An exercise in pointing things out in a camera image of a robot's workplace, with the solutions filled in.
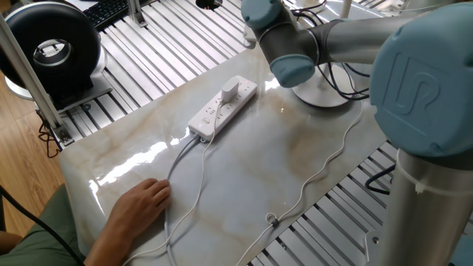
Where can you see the person's bare hand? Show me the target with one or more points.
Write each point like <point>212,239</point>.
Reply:
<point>142,207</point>

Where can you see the white power strip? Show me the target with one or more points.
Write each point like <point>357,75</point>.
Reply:
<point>221,111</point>

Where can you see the white power adapter plug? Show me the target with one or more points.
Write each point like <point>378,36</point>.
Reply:
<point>230,88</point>

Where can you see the grey blue UR5 robot arm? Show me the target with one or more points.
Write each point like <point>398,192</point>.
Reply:
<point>425,85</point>

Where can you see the person's green garment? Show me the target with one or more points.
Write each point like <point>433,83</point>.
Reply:
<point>55,214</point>

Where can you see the white marble pattern slab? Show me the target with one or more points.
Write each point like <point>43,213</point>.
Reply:
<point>240,177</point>

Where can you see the black computer keyboard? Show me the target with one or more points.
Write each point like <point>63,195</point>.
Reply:
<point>107,13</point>

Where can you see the aluminium frame post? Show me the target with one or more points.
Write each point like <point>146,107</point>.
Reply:
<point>29,77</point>

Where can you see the short aluminium upright bracket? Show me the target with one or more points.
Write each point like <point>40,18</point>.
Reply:
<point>137,13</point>

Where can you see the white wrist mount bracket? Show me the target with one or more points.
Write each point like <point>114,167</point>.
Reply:
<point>249,37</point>

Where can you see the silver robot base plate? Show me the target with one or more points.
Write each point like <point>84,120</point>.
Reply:
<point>371,245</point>

